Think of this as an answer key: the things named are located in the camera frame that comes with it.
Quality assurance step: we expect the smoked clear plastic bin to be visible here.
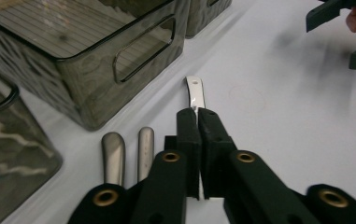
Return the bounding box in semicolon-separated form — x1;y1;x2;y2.
0;63;64;224
184;0;234;40
0;0;192;132

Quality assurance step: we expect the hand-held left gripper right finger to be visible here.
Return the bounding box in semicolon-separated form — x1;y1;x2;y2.
197;108;237;201

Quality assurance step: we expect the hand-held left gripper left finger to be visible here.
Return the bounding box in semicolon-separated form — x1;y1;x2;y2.
164;106;203;201

